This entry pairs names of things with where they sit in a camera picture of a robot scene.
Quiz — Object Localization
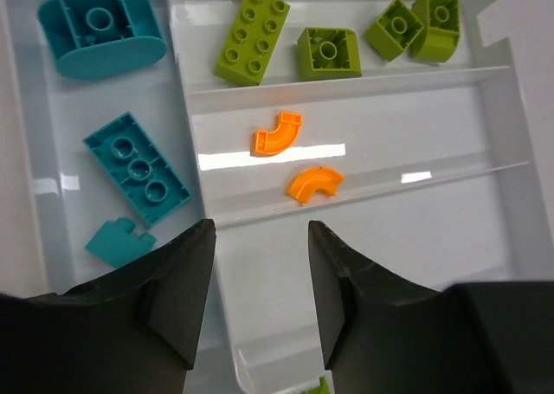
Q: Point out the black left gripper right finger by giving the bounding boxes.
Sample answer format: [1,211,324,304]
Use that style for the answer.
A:
[308,221,553,393]

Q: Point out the small green curved lego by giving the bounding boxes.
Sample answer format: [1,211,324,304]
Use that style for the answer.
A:
[305,377,331,394]

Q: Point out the green lego square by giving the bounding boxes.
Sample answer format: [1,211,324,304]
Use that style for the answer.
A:
[409,0,461,63]

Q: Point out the green lego slope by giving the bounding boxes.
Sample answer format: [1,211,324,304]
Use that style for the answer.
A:
[364,0,423,61]

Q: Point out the white divided sorting tray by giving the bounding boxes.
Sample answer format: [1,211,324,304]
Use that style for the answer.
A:
[1,0,553,393]

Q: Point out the olive green lego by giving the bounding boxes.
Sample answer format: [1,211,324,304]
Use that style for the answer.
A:
[297,27,362,81]

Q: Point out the orange curved lego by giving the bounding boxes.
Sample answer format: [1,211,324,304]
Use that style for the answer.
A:
[250,111,303,157]
[286,166,345,204]

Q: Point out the lime green lego plate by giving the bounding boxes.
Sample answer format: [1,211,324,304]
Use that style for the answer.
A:
[214,0,290,87]

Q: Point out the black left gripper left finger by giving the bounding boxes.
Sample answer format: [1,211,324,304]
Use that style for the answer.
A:
[1,219,216,393]

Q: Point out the teal lego small brick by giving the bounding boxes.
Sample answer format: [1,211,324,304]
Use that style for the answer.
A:
[85,216,157,268]

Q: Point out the teal rounded lego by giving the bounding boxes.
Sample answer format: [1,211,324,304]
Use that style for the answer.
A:
[37,0,167,81]

